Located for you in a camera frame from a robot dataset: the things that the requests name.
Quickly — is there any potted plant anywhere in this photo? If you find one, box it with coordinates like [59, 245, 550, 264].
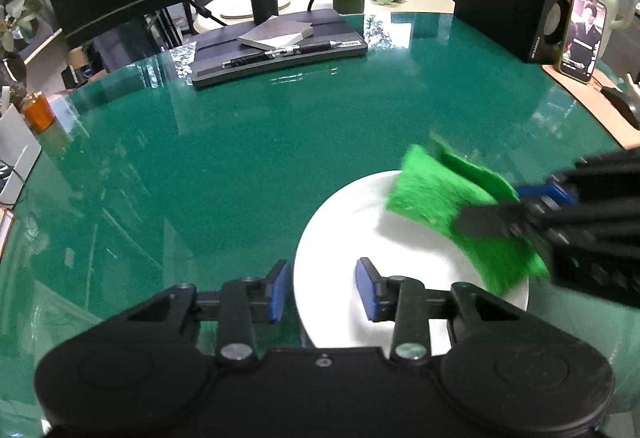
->
[0, 0, 46, 88]

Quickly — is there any dark grey monitor stand base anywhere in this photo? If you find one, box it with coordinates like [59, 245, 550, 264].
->
[192, 10, 368, 91]

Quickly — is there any tan leather mouse pad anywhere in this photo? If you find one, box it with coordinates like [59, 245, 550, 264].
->
[542, 62, 640, 151]

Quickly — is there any white bowl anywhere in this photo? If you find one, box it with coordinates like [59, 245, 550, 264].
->
[294, 170, 531, 359]

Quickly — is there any bright green cleaning cloth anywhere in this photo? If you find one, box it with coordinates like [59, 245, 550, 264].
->
[385, 138, 551, 299]

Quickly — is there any smartphone with lit screen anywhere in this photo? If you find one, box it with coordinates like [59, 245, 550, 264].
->
[557, 0, 608, 83]

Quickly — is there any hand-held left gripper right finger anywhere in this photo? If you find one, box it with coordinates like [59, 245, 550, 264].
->
[355, 258, 563, 364]

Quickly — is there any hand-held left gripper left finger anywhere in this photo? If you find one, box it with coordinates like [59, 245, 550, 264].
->
[125, 259, 294, 365]

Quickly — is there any orange jar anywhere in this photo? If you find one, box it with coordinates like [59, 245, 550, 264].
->
[25, 92, 56, 133]

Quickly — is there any grey notepad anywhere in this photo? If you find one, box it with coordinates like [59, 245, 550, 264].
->
[237, 15, 313, 51]

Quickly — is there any black computer mouse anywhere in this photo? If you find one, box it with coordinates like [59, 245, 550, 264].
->
[600, 86, 640, 129]

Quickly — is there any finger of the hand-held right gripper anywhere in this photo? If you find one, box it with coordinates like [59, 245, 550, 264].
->
[456, 201, 640, 305]
[516, 151, 640, 219]

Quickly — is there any black pen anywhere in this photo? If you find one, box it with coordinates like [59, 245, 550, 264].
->
[222, 40, 351, 68]

